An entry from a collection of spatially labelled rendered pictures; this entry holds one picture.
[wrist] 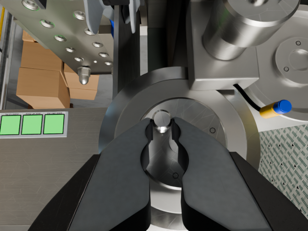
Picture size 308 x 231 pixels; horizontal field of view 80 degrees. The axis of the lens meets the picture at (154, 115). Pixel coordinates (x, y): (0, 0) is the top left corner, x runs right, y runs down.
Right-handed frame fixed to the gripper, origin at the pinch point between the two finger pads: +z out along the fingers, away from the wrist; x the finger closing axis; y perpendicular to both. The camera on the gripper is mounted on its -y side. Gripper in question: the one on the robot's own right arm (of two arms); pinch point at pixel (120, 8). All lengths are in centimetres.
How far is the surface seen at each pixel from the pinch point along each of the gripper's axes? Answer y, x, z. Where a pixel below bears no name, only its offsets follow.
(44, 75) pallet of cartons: -60, -112, 158
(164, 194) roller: 20.3, 4.6, -3.4
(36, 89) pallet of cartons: -44, -117, 156
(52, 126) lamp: 10.3, -24.3, 29.4
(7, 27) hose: -32, -55, 45
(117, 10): 1.9, 0.1, -1.9
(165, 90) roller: 11.5, 5.0, -3.4
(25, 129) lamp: 10.9, -31.5, 29.4
